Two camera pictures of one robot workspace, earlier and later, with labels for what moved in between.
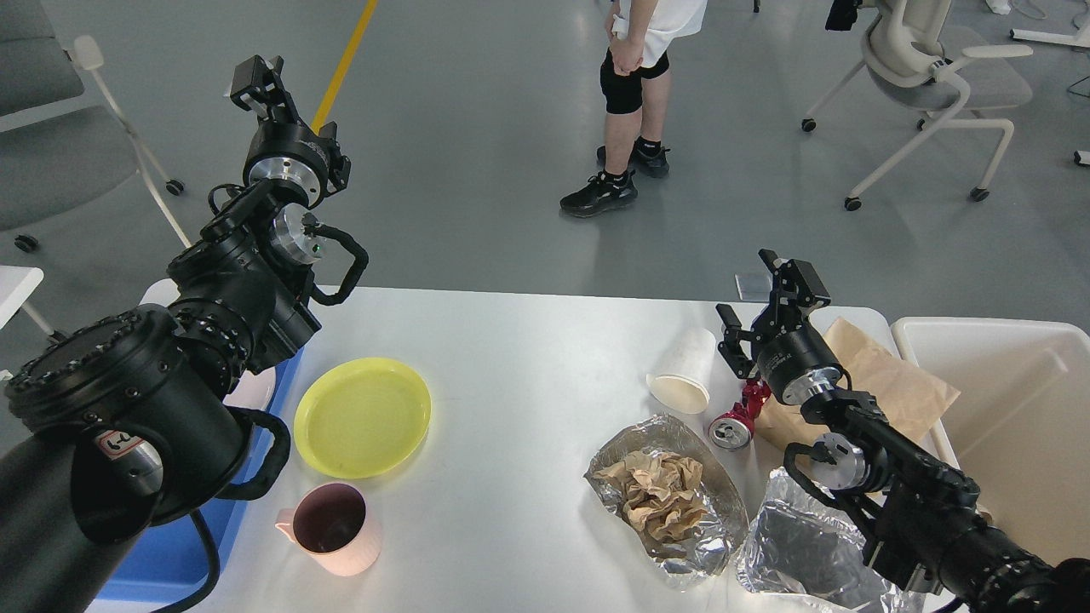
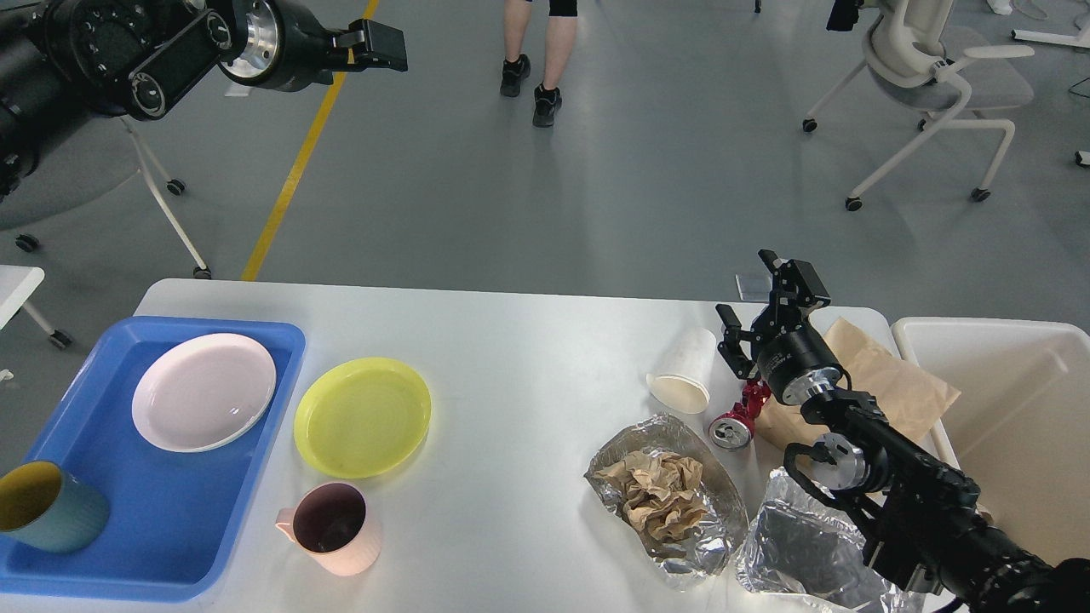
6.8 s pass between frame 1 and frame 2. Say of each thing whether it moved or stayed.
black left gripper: moved
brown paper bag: stayed
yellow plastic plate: stayed
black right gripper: stayed
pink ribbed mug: stayed
